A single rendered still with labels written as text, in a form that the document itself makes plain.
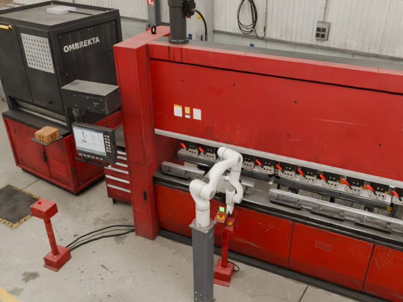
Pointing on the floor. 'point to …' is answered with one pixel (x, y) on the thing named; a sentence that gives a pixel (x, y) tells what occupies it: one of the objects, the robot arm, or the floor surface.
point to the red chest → (118, 174)
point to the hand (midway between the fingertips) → (230, 214)
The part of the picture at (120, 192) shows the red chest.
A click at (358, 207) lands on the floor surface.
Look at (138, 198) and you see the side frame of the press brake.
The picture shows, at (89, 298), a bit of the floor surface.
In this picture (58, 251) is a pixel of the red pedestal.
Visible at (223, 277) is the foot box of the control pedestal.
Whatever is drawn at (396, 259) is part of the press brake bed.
